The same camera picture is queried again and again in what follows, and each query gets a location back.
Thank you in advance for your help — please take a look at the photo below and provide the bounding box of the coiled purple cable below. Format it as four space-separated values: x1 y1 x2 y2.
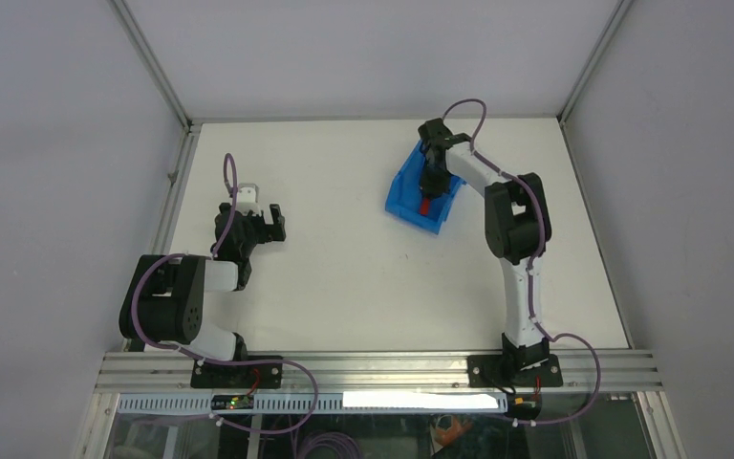
291 430 364 459

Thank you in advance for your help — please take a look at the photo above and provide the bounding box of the aluminium front rail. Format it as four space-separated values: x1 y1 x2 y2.
95 349 663 394

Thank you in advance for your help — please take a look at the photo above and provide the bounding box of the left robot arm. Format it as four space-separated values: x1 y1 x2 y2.
119 203 286 388

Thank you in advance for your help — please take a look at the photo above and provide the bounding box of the white slotted cable duct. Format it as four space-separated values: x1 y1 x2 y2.
118 391 507 416

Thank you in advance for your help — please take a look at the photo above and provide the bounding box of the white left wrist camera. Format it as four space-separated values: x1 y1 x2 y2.
235 183 262 216

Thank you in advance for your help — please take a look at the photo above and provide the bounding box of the orange object below table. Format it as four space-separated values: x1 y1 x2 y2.
429 414 473 453

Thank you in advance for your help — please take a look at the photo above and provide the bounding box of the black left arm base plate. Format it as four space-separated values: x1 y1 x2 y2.
189 356 283 390

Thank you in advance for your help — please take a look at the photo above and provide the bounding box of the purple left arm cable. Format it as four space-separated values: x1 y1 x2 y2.
128 153 319 436

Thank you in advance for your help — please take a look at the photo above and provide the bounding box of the blue plastic bin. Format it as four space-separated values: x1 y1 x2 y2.
384 141 465 235

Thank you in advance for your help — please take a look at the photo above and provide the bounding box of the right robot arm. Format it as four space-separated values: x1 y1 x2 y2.
418 118 551 387

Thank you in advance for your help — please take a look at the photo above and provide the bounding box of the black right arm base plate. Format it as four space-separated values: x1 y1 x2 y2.
466 354 564 389

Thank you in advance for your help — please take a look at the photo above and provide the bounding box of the small green circuit board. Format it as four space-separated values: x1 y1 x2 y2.
210 395 254 411

